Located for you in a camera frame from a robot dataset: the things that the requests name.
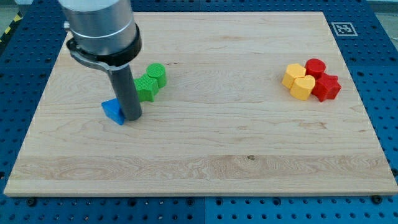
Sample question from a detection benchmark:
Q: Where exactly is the blue triangle block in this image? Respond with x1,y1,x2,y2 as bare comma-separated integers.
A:
101,98,125,125

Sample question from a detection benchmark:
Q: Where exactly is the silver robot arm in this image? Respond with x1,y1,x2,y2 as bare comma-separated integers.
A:
59,0,137,55

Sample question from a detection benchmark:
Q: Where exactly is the green star block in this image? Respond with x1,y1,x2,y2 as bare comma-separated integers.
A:
134,73,159,102

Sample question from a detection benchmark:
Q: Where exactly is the red star block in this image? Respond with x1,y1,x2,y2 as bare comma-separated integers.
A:
312,73,341,102

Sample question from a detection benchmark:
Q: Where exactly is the wooden board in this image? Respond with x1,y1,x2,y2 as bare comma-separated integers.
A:
4,12,397,197

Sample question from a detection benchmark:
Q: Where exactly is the green cylinder block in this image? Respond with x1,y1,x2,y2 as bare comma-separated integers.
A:
146,63,167,88

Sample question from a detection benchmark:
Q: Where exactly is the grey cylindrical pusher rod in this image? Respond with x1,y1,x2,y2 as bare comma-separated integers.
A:
108,63,142,121

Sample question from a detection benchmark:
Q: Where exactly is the yellow hexagon block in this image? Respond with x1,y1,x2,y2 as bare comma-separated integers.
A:
281,63,306,89

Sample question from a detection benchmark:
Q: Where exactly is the yellow heart block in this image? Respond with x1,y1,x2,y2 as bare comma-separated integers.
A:
290,75,316,101

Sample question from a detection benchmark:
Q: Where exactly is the red cylinder block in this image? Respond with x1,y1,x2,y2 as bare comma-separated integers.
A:
305,58,326,80

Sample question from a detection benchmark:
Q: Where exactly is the white fiducial marker tag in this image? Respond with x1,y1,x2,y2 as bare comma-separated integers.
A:
331,22,358,37

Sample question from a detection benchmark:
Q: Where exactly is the black clamp with metal bracket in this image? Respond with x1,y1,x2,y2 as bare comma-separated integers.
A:
66,24,142,73

